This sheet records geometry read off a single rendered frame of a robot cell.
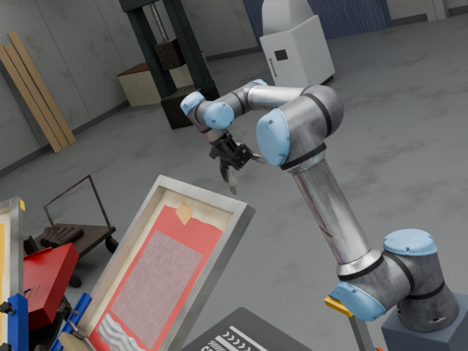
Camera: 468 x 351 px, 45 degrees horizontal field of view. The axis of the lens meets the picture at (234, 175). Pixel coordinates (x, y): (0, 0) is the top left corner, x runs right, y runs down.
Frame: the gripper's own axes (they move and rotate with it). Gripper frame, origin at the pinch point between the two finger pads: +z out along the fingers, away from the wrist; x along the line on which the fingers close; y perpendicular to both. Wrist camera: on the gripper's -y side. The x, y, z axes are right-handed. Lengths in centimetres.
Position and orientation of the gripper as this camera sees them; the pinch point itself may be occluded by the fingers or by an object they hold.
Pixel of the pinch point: (248, 178)
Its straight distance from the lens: 189.2
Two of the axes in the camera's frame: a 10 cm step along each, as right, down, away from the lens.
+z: 5.6, 6.9, 4.6
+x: 6.5, -7.1, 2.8
